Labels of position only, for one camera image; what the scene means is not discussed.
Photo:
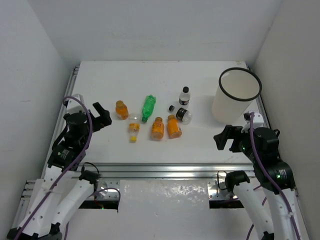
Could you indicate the white bin with black rim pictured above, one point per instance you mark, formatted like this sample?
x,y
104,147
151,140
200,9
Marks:
x,y
237,89

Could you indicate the small orange juice bottle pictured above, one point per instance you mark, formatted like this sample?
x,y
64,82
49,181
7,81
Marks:
x,y
121,110

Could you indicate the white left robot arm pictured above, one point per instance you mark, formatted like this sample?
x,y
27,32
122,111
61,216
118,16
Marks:
x,y
53,207

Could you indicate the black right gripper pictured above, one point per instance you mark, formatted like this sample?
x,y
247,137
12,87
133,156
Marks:
x,y
229,131

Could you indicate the clear bottle with black label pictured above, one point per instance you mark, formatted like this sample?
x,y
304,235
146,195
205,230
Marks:
x,y
182,114

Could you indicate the green plastic bottle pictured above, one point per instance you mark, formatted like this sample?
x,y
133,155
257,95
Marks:
x,y
148,108

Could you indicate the aluminium frame rail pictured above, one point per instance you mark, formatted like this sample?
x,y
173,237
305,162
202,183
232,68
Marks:
x,y
193,155

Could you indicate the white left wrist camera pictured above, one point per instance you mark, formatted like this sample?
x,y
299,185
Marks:
x,y
74,105

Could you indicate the orange juice bottle right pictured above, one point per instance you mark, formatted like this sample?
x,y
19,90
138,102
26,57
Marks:
x,y
173,127

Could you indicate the white foam sheet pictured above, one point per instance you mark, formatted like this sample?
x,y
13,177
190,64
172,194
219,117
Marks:
x,y
163,210

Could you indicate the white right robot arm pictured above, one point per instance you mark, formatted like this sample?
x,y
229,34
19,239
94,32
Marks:
x,y
277,181

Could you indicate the clear bottle with yellow cap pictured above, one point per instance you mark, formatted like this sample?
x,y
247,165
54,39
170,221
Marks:
x,y
134,126

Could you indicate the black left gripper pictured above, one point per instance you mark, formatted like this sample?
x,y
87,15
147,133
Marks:
x,y
99,119

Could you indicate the upright clear bottle black cap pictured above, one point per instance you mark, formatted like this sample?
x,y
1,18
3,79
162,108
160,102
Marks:
x,y
184,97

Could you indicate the orange juice bottle left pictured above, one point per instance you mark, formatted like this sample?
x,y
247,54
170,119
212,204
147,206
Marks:
x,y
157,129

